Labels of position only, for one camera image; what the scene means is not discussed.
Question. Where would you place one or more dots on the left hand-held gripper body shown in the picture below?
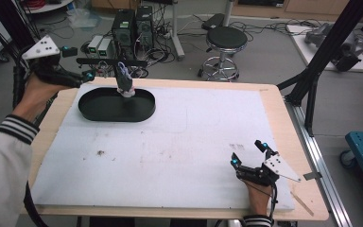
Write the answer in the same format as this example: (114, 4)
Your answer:
(48, 67)

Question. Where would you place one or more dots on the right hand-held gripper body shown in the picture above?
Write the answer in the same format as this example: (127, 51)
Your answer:
(271, 168)

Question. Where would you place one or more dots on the black oval tray hanger stand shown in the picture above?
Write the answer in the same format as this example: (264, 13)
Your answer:
(107, 108)

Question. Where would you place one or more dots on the person's right hand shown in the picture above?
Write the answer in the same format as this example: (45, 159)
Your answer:
(260, 198)

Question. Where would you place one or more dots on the person's left hand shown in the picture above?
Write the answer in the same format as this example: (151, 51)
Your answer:
(36, 97)

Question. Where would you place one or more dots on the small white power box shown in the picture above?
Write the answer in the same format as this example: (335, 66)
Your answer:
(104, 47)
(94, 44)

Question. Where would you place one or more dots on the grey tape strip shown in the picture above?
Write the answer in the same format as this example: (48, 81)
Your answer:
(312, 176)

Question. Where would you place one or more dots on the wooden stick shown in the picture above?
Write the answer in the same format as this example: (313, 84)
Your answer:
(302, 204)

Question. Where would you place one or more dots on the white foam mat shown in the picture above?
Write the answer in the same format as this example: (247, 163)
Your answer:
(186, 142)

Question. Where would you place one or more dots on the black computer tower green label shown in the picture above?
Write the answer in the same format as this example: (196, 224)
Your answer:
(123, 31)

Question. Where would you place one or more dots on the black round stool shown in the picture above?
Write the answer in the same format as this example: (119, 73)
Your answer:
(227, 38)

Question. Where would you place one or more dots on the grey robot part on board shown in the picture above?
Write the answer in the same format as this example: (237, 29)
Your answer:
(337, 44)

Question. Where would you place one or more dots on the aluminium rail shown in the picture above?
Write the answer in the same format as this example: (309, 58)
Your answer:
(321, 164)

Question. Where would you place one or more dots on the black metal frame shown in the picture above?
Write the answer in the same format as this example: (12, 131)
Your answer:
(324, 53)

